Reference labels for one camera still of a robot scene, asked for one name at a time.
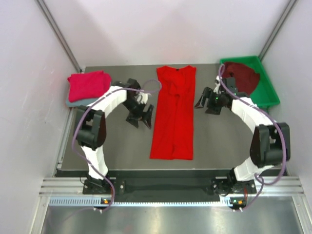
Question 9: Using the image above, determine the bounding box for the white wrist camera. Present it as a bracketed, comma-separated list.
[136, 92, 149, 104]
[213, 76, 222, 94]

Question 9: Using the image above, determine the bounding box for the folded pink t-shirt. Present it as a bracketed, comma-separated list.
[67, 71, 112, 102]

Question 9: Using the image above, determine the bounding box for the right corner aluminium post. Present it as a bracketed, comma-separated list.
[258, 0, 298, 61]

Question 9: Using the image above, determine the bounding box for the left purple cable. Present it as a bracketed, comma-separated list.
[72, 79, 163, 213]

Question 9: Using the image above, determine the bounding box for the slotted cable duct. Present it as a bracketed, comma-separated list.
[49, 197, 233, 207]

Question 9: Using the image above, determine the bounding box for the aluminium frame rail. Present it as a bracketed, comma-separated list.
[39, 176, 304, 196]

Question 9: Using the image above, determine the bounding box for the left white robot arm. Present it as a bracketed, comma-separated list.
[73, 78, 154, 194]

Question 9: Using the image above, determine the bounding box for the bright red t-shirt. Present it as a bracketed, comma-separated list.
[150, 65, 196, 160]

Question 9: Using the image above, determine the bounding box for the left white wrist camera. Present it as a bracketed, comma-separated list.
[136, 92, 149, 104]

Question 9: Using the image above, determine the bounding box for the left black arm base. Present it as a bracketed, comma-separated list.
[82, 177, 126, 195]

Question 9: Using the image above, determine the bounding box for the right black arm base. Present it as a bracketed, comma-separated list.
[211, 178, 257, 196]

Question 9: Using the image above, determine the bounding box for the purple cable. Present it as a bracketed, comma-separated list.
[72, 79, 163, 213]
[217, 63, 288, 212]

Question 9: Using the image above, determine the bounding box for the corner aluminium post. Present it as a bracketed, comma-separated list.
[258, 0, 298, 61]
[35, 0, 82, 73]

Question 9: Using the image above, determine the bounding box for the green plastic bin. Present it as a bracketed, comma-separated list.
[220, 56, 280, 109]

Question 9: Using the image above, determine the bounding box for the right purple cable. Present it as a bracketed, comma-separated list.
[217, 63, 288, 212]

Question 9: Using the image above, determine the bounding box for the folded grey-blue t-shirt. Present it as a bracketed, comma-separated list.
[65, 98, 98, 108]

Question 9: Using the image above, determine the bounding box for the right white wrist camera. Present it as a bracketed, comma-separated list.
[213, 76, 222, 94]

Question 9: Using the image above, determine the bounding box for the dark red t-shirt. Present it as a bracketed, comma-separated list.
[222, 62, 260, 95]

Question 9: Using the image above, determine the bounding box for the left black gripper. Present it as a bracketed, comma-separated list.
[121, 98, 153, 129]

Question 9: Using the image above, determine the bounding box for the left corner aluminium post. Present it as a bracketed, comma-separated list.
[35, 0, 82, 73]

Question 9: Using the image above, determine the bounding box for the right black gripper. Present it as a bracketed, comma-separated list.
[195, 87, 226, 115]

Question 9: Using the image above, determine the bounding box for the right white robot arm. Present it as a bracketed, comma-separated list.
[195, 76, 291, 193]

